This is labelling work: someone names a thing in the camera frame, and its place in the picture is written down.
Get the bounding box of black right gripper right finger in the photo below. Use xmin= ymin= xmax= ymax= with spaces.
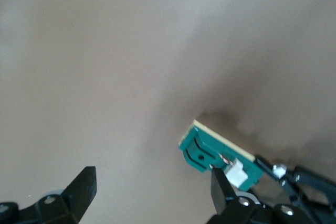
xmin=209 ymin=167 xmax=316 ymax=224

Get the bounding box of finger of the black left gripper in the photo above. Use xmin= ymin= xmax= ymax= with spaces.
xmin=254 ymin=155 xmax=336 ymax=206

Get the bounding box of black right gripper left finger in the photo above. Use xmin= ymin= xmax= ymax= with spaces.
xmin=0 ymin=166 xmax=97 ymax=224

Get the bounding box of green load switch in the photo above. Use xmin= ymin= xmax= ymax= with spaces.
xmin=177 ymin=119 xmax=265 ymax=192

